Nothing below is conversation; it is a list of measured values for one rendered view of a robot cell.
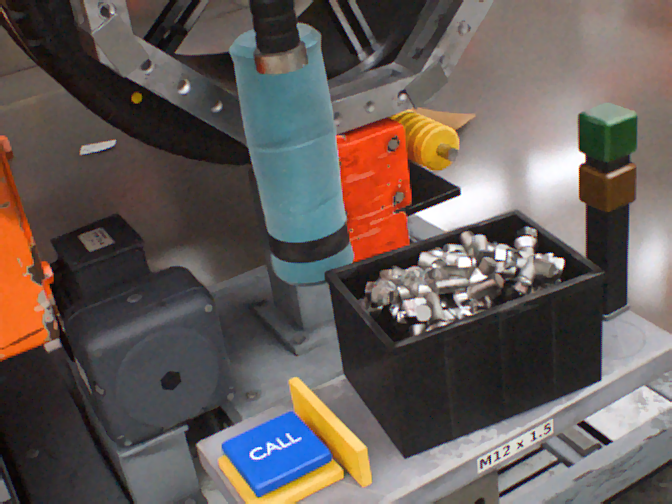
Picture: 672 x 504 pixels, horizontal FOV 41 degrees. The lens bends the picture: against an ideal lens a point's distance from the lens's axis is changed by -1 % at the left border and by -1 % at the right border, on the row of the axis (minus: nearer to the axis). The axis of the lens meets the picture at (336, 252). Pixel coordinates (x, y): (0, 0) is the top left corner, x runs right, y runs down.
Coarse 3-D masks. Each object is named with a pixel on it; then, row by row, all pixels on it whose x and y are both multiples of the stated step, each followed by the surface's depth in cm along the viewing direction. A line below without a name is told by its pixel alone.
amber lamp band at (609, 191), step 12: (588, 168) 83; (624, 168) 82; (636, 168) 83; (588, 180) 83; (600, 180) 82; (612, 180) 81; (624, 180) 82; (636, 180) 83; (588, 192) 84; (600, 192) 82; (612, 192) 82; (624, 192) 83; (588, 204) 85; (600, 204) 83; (612, 204) 83; (624, 204) 83
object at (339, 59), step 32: (192, 0) 104; (320, 0) 131; (352, 0) 112; (384, 0) 120; (416, 0) 115; (160, 32) 101; (320, 32) 125; (352, 32) 114; (384, 32) 116; (192, 64) 119; (224, 64) 122; (352, 64) 114
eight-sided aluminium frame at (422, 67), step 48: (96, 0) 86; (432, 0) 112; (480, 0) 109; (96, 48) 88; (144, 48) 90; (432, 48) 108; (192, 96) 95; (336, 96) 105; (384, 96) 107; (432, 96) 110
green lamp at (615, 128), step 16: (592, 112) 81; (608, 112) 81; (624, 112) 80; (592, 128) 80; (608, 128) 79; (624, 128) 80; (592, 144) 81; (608, 144) 80; (624, 144) 80; (608, 160) 80
